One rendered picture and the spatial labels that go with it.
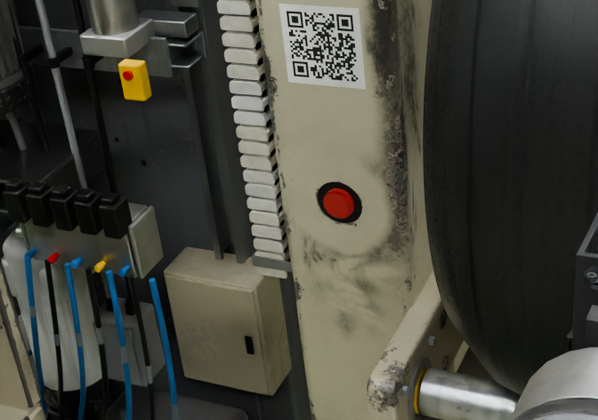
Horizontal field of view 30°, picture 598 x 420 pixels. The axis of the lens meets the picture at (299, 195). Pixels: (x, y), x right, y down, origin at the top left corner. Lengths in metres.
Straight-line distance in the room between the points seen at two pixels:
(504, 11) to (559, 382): 0.30
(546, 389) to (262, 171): 0.64
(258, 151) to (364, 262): 0.15
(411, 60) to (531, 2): 0.31
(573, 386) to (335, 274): 0.64
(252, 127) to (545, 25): 0.43
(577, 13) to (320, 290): 0.51
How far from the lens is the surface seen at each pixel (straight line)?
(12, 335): 1.09
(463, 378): 1.05
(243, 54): 1.03
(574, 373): 0.49
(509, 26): 0.71
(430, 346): 1.09
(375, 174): 1.02
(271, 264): 1.14
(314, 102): 1.01
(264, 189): 1.10
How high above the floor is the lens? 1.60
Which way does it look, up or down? 30 degrees down
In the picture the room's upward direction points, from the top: 7 degrees counter-clockwise
